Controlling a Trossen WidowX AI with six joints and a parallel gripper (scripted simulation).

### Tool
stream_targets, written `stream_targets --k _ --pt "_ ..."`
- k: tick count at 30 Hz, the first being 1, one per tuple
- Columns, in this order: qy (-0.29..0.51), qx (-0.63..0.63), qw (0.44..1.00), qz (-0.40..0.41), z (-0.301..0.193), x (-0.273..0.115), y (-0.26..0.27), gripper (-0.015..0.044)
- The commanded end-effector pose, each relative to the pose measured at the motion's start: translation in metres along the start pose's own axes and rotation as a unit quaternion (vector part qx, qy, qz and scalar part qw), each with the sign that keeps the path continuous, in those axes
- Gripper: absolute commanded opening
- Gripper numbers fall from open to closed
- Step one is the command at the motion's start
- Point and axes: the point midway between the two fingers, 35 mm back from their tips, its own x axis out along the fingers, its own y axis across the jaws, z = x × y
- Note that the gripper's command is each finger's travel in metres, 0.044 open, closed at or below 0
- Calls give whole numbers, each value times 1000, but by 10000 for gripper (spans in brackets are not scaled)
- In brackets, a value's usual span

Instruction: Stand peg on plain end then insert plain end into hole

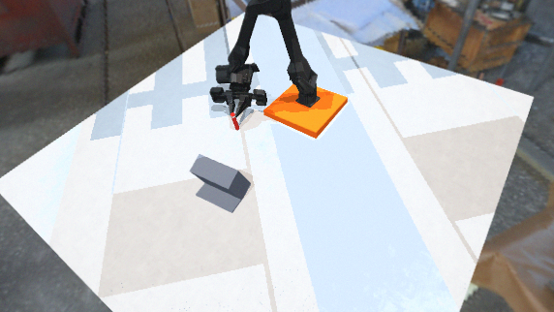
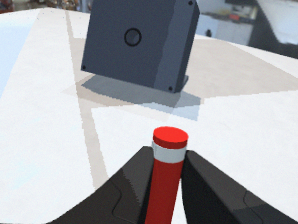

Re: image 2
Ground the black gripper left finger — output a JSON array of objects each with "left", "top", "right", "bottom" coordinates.
[{"left": 47, "top": 147, "right": 154, "bottom": 224}]

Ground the red peg with white band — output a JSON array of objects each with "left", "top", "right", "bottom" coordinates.
[{"left": 145, "top": 127, "right": 188, "bottom": 224}]

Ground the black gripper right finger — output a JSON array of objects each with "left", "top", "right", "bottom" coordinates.
[{"left": 181, "top": 149, "right": 298, "bottom": 224}]

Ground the blue-grey sloped panel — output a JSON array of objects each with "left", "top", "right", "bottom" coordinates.
[{"left": 80, "top": 0, "right": 200, "bottom": 93}]

